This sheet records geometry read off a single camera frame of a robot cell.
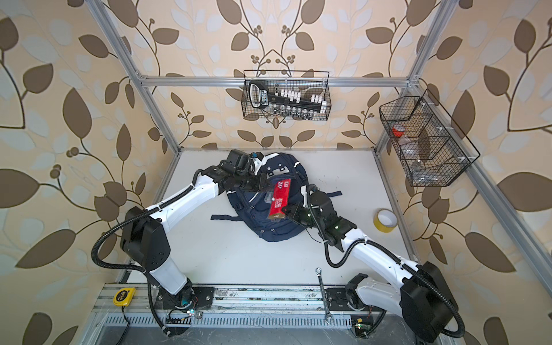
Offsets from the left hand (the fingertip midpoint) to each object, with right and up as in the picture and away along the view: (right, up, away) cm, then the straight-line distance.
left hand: (269, 182), depth 81 cm
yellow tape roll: (+50, -17, +11) cm, 54 cm away
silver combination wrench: (+20, -45, -10) cm, 50 cm away
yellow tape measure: (-50, -39, -8) cm, 64 cm away
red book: (+4, -5, +3) cm, 7 cm away
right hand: (+5, -10, -3) cm, 11 cm away
